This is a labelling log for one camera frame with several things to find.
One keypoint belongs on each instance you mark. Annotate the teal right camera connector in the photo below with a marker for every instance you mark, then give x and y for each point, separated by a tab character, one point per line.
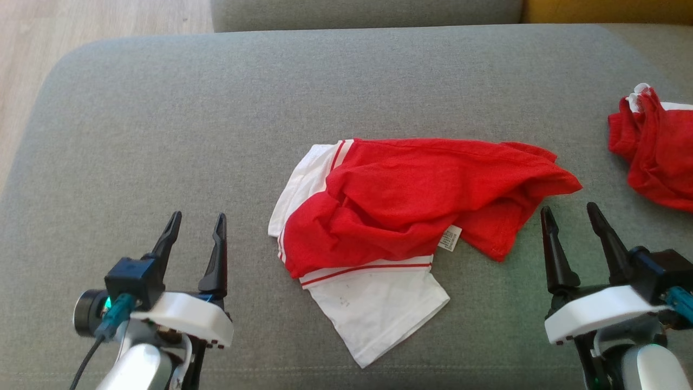
683	303

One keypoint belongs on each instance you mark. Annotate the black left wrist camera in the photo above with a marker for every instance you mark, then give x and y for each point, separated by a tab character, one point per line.
132	281

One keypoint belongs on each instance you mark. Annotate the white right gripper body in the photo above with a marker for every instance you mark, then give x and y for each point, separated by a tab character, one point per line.
595	311

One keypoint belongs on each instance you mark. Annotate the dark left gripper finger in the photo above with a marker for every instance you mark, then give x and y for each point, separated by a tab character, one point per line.
169	238
218	265

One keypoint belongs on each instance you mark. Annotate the grey sofa seat cushion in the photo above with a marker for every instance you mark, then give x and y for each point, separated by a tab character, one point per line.
162	135

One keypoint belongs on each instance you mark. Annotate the red and white shirt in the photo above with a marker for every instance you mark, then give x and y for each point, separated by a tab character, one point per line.
400	200

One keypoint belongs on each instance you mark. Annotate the yellow sofa cushion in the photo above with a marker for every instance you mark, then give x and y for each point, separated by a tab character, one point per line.
606	10

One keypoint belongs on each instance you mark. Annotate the teal camera connector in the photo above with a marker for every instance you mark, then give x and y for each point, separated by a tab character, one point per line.
115	317
683	303

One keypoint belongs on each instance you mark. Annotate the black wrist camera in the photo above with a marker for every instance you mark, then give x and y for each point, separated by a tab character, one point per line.
663	271
132	281

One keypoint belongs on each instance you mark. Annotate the teal left camera connector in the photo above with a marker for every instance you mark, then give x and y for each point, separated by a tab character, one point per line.
115	317

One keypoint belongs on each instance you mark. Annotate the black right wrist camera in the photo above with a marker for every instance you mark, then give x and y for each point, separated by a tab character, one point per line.
663	271

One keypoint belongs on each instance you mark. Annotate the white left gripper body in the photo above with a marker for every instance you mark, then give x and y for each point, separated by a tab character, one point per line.
189	319

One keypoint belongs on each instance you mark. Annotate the grey sofa back cushion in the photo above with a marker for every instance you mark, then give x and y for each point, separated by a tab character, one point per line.
368	13

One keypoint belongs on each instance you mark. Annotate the red shorts with number 23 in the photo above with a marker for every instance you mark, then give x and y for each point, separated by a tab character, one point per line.
660	157

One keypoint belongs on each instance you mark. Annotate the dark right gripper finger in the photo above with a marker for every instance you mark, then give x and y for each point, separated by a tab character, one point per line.
614	254
556	260

